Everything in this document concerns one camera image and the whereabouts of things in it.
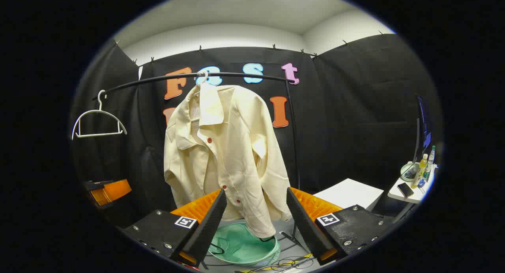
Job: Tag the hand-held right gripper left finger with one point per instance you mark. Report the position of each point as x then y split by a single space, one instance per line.
205 229

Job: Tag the cream button shirt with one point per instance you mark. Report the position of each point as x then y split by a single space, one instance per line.
232 154

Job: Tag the pale round bowl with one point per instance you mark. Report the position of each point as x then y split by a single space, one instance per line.
406 172

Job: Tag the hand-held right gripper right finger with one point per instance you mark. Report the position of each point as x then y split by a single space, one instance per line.
307 225

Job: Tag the clear green-capped bottle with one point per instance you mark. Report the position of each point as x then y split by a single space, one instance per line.
431 158

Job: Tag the computer monitor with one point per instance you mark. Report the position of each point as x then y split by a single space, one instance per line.
423 127

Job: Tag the green laundry hamper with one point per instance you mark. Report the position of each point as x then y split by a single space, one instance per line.
240 245

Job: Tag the black clothes rack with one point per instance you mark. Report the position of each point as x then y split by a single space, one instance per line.
236 74

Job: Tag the white shirt hanger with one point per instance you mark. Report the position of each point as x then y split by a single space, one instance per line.
203 72

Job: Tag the white side table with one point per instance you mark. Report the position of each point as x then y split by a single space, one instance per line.
420 195

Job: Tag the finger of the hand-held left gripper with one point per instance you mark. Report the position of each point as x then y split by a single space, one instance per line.
116 189

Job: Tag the yellow drink bottle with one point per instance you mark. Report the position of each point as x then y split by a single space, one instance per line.
419 172

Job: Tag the empty white hanger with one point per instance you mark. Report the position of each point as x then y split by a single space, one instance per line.
98 135

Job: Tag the white cabinet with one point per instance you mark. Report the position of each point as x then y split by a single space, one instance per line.
349 192

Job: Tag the black backdrop cloth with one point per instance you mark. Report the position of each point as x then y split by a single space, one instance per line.
347 127

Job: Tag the black smartphone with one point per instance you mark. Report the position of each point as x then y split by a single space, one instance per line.
405 189

